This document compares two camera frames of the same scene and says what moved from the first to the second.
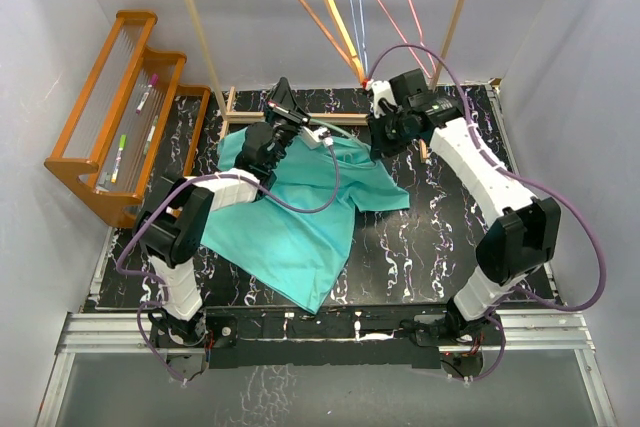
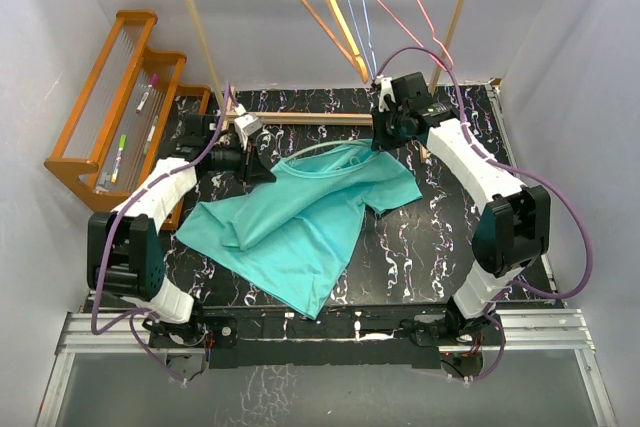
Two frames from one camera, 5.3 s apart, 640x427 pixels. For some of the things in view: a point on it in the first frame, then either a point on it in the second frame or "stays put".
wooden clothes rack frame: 307,118 stays put
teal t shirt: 296,236 stays put
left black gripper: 290,111 to 252,170
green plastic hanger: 343,130 to 367,141
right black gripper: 380,148 stays put
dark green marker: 152,130 stays put
